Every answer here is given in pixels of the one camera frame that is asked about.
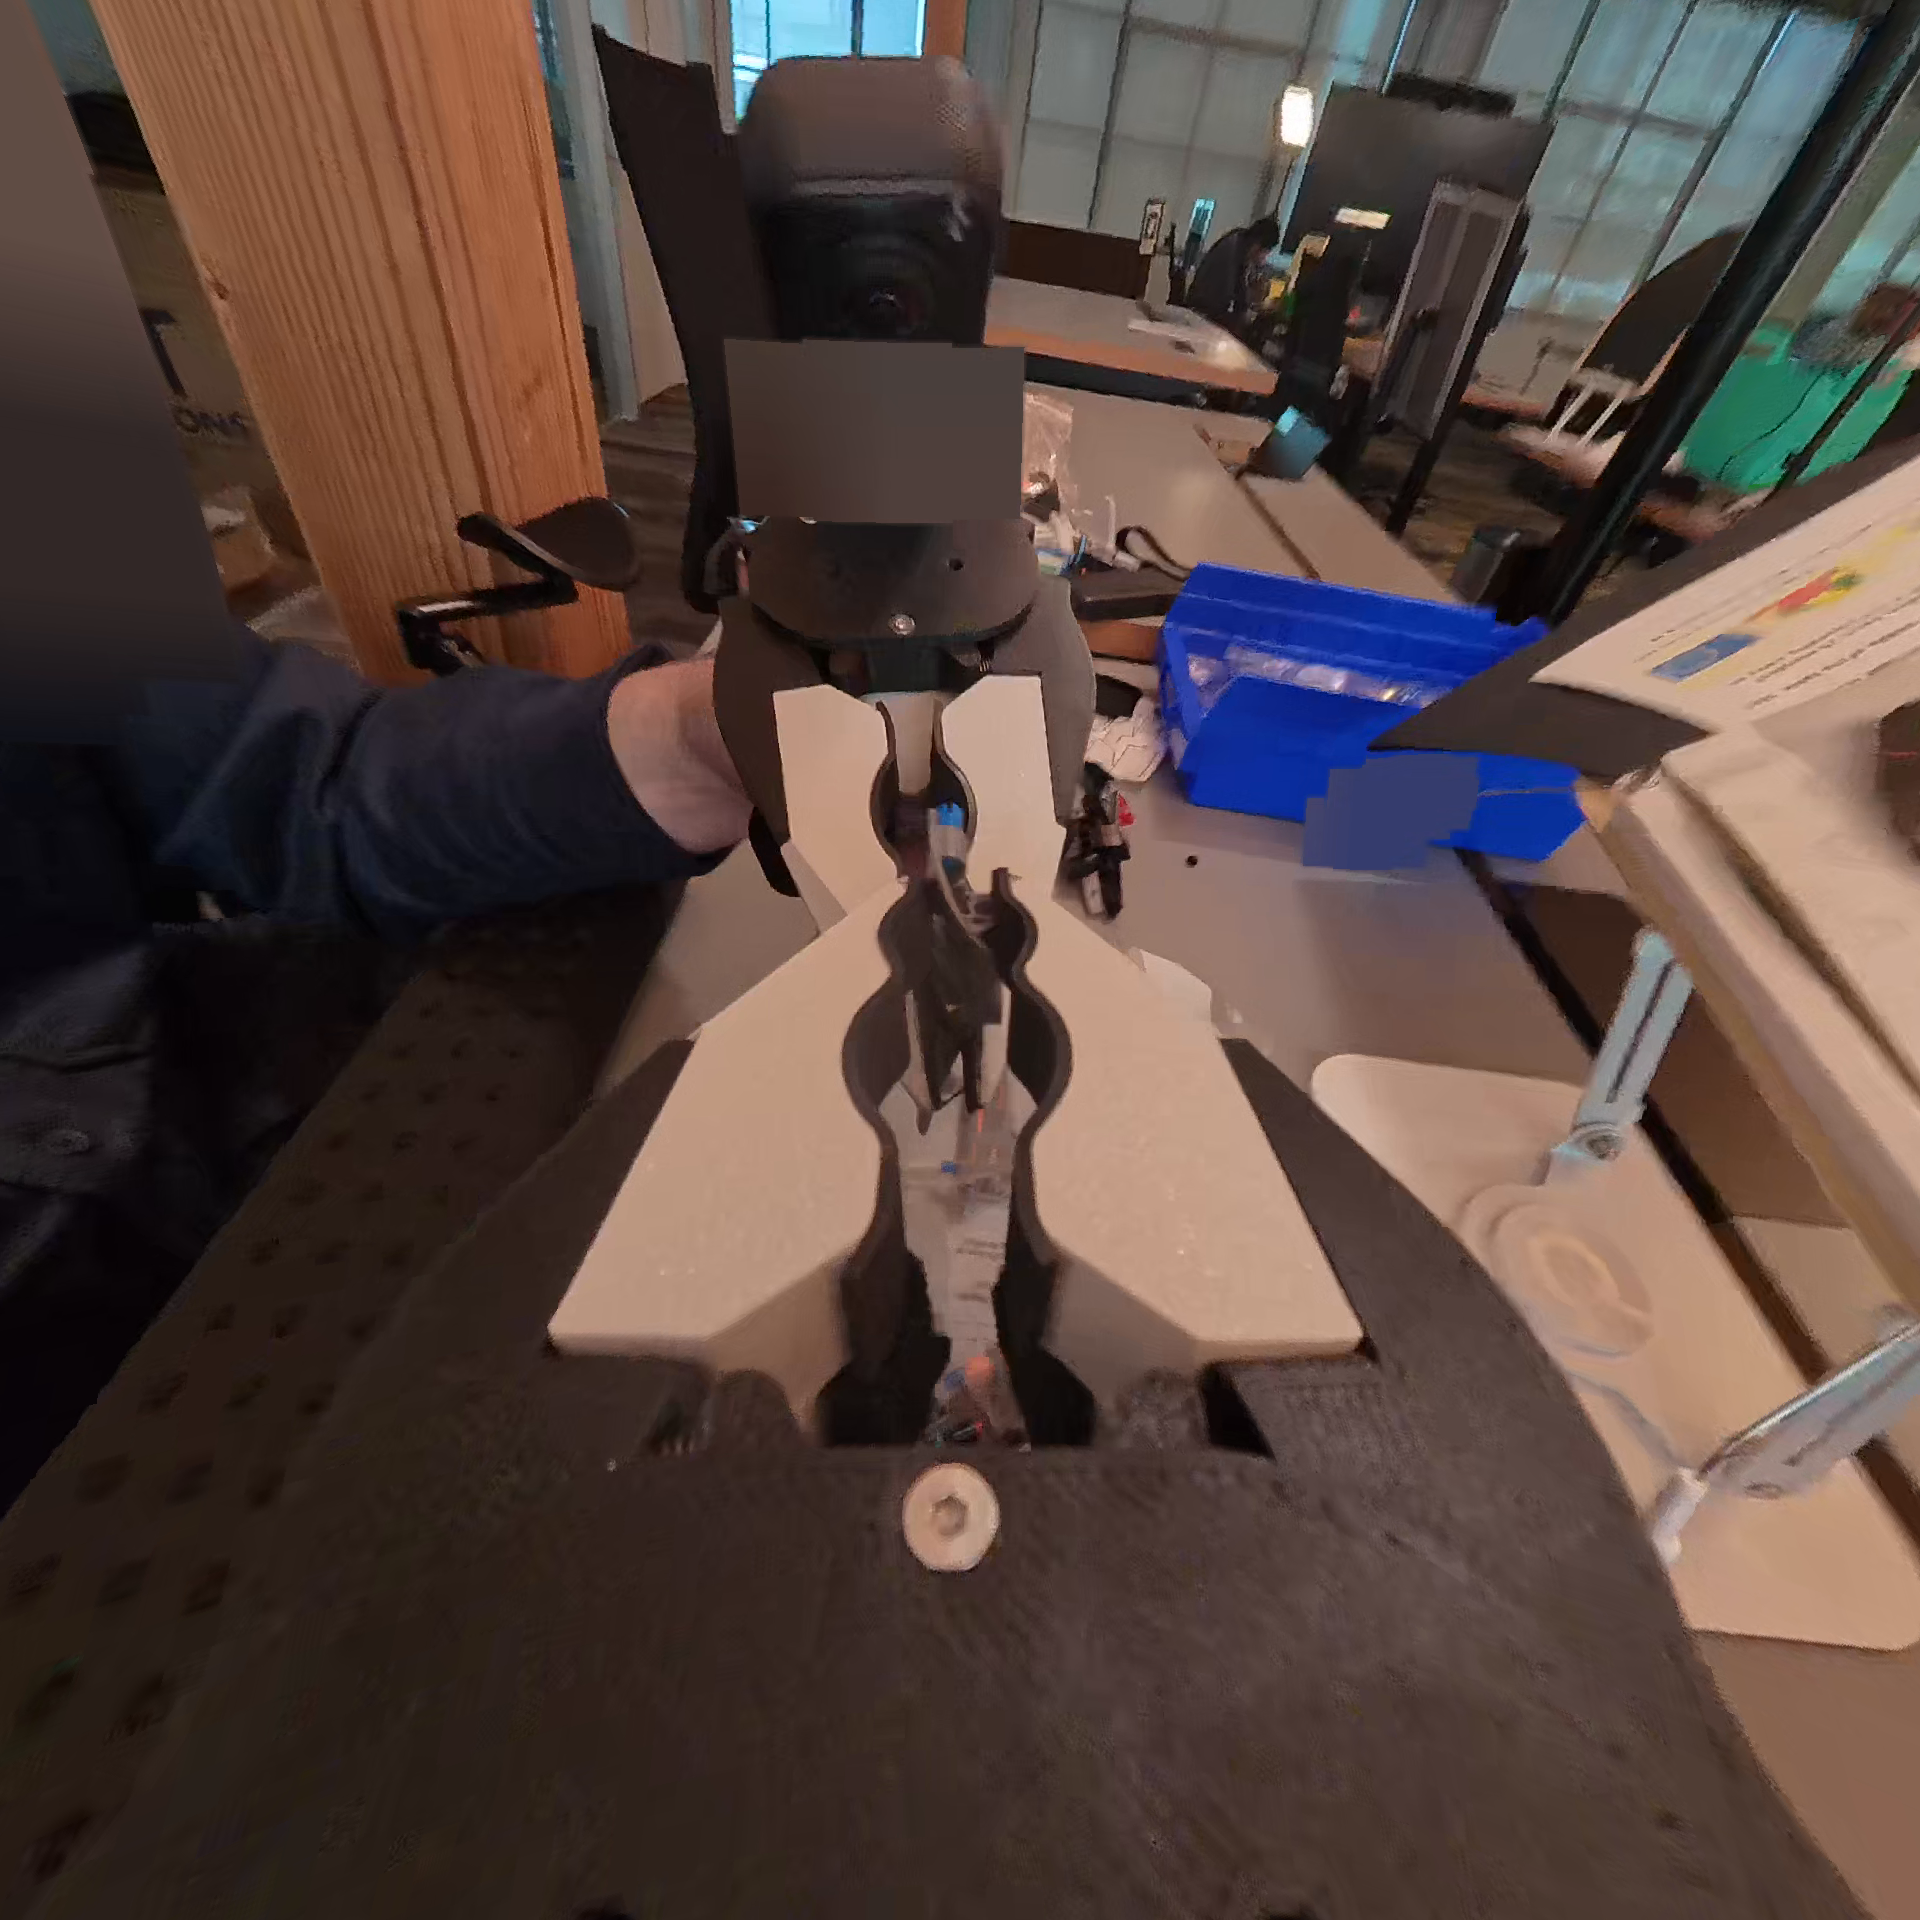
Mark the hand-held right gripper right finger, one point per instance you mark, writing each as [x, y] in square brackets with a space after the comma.
[1186, 1187]

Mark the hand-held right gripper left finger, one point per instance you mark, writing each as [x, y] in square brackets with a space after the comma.
[734, 1187]

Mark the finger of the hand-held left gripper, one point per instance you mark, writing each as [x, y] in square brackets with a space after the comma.
[1013, 765]
[822, 780]

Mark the blue lego pin grey connector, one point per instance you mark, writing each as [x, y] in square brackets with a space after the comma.
[949, 857]

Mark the small black lego assembly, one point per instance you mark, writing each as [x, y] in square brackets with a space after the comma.
[1101, 857]

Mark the dark grey lego block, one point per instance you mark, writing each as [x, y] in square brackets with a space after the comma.
[944, 1003]

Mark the lego instruction booklet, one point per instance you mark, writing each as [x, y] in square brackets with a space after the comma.
[1772, 597]

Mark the person's left forearm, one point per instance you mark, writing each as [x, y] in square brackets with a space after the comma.
[451, 780]

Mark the lego sticker sheet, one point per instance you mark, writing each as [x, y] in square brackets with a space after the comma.
[1124, 743]

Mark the person's left hand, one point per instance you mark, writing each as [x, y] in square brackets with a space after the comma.
[674, 757]

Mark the black power adapter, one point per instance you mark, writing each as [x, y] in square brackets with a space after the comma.
[1124, 597]

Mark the small clear plastic bag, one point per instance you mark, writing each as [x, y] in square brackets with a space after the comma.
[1049, 451]

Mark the blue plastic bin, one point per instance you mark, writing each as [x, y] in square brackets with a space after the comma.
[1273, 748]

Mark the white book stand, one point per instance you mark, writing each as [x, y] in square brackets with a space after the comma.
[1501, 1198]

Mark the long wooden table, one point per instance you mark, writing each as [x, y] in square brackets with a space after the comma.
[1112, 336]

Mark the black mesh office chair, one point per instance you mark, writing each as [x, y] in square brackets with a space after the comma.
[661, 225]

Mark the person's dark blue jacket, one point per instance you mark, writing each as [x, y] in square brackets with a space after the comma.
[90, 1049]

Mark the black monitor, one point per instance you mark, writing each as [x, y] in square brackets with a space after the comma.
[1412, 165]

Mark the black curved chair back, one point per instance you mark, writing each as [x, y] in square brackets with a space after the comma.
[1665, 314]

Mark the black metal pole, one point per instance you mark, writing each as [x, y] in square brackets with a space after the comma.
[1725, 302]

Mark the wooden post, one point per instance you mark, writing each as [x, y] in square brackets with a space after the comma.
[376, 302]

